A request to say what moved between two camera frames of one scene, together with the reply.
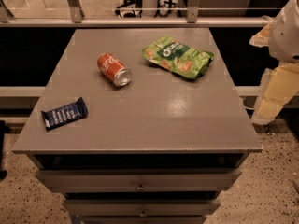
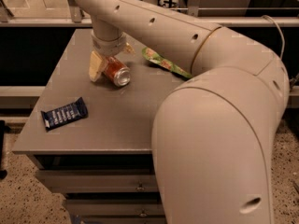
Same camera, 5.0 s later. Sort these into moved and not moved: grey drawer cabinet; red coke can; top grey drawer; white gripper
Moved: white gripper
Not moved: grey drawer cabinet; top grey drawer; red coke can
